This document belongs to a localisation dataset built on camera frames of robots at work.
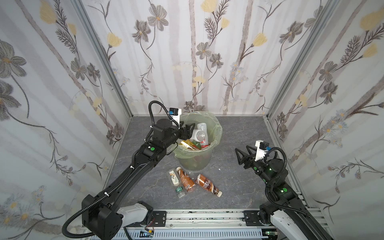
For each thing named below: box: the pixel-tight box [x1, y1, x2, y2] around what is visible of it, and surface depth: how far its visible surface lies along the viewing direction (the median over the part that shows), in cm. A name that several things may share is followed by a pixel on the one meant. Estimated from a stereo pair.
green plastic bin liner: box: [174, 111, 223, 158], surface depth 80 cm
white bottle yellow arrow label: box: [192, 122, 209, 146], surface depth 84 cm
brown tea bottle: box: [176, 166, 196, 192], surface depth 84 cm
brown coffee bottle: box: [195, 173, 223, 198], surface depth 82 cm
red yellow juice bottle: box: [179, 139, 198, 149], surface depth 80 cm
